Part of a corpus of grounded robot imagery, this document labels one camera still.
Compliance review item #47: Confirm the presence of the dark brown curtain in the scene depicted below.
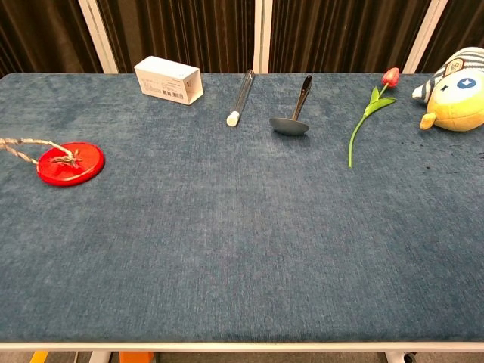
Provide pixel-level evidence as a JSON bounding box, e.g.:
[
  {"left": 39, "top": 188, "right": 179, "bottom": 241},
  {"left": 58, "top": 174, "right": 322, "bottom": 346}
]
[
  {"left": 418, "top": 0, "right": 484, "bottom": 74},
  {"left": 0, "top": 0, "right": 104, "bottom": 77},
  {"left": 268, "top": 0, "right": 432, "bottom": 74},
  {"left": 96, "top": 0, "right": 262, "bottom": 74}
]

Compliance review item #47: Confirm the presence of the white cardboard box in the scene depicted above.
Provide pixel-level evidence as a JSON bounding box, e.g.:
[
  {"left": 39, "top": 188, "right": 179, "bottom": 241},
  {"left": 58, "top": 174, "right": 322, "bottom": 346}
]
[{"left": 133, "top": 55, "right": 204, "bottom": 106}]

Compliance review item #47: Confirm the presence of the artificial red tulip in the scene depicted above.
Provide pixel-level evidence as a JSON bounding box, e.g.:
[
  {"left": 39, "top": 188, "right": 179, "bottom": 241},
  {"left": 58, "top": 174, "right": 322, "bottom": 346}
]
[{"left": 348, "top": 67, "right": 401, "bottom": 169}]

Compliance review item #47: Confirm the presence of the orange object under table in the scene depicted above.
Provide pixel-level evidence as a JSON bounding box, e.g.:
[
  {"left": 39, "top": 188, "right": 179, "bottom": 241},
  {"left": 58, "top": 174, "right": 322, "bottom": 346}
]
[{"left": 119, "top": 352, "right": 156, "bottom": 363}]

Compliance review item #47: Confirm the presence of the beige twisted rope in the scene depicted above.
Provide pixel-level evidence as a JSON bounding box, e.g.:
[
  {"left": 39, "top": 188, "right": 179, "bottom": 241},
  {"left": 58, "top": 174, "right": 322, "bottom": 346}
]
[{"left": 0, "top": 137, "right": 82, "bottom": 169}]

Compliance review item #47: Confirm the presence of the blue fabric table mat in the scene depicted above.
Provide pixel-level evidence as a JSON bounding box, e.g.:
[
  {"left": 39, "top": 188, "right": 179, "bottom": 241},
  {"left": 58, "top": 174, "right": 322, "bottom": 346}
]
[{"left": 0, "top": 72, "right": 484, "bottom": 343}]

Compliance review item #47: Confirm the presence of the glass test tube white cap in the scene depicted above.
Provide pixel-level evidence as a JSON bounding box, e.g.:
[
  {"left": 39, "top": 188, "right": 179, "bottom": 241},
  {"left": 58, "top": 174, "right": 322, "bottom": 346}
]
[{"left": 226, "top": 69, "right": 255, "bottom": 128}]

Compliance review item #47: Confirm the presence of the metal ladle black handle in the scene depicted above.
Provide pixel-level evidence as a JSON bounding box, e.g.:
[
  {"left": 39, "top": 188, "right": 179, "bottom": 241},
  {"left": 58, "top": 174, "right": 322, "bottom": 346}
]
[{"left": 268, "top": 74, "right": 313, "bottom": 136}]

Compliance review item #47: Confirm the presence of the white frame post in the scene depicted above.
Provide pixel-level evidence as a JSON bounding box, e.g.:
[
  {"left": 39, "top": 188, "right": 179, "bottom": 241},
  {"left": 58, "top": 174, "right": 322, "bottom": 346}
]
[
  {"left": 402, "top": 0, "right": 449, "bottom": 74},
  {"left": 253, "top": 0, "right": 274, "bottom": 74},
  {"left": 78, "top": 0, "right": 119, "bottom": 74}
]

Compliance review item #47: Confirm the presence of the yellow plush toy striped hat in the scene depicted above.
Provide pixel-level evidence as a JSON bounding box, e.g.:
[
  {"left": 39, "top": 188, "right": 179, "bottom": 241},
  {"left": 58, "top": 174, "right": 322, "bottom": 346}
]
[{"left": 411, "top": 46, "right": 484, "bottom": 132}]

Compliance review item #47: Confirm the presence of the white table frame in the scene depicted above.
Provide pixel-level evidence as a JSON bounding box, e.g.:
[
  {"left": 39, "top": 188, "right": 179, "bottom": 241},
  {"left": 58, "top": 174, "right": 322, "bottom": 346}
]
[{"left": 0, "top": 341, "right": 484, "bottom": 363}]

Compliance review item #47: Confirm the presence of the red disc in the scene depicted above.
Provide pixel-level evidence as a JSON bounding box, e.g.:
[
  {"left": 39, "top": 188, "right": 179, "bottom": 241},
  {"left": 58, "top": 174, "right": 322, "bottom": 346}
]
[{"left": 36, "top": 141, "right": 106, "bottom": 187}]

